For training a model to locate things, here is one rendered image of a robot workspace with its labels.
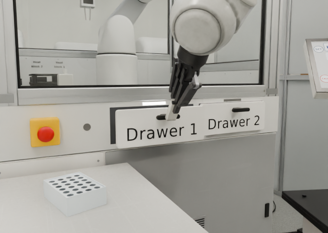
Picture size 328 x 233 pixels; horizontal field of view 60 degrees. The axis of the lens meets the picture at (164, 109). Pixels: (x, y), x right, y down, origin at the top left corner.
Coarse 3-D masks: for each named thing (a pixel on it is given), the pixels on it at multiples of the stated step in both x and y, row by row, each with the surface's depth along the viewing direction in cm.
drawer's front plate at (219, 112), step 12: (216, 108) 100; (228, 108) 102; (252, 108) 107; (264, 108) 110; (204, 120) 98; (216, 120) 101; (228, 120) 103; (252, 120) 108; (264, 120) 110; (204, 132) 99; (216, 132) 101; (228, 132) 104
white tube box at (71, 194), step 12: (48, 180) 62; (60, 180) 64; (72, 180) 63; (84, 180) 63; (48, 192) 60; (60, 192) 55; (72, 192) 56; (84, 192) 55; (96, 192) 57; (60, 204) 55; (72, 204) 54; (84, 204) 55; (96, 204) 57
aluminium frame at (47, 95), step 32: (0, 0) 71; (0, 32) 72; (0, 64) 72; (0, 96) 73; (32, 96) 77; (64, 96) 80; (96, 96) 84; (128, 96) 87; (160, 96) 92; (224, 96) 103; (256, 96) 110
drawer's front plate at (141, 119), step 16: (128, 112) 81; (144, 112) 83; (160, 112) 85; (192, 112) 90; (144, 128) 83; (160, 128) 86; (176, 128) 88; (192, 128) 90; (128, 144) 82; (144, 144) 84; (160, 144) 86
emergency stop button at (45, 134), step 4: (40, 128) 72; (44, 128) 72; (48, 128) 72; (40, 132) 71; (44, 132) 72; (48, 132) 72; (52, 132) 73; (40, 136) 71; (44, 136) 72; (48, 136) 72; (52, 136) 73; (40, 140) 72; (44, 140) 72; (48, 140) 72
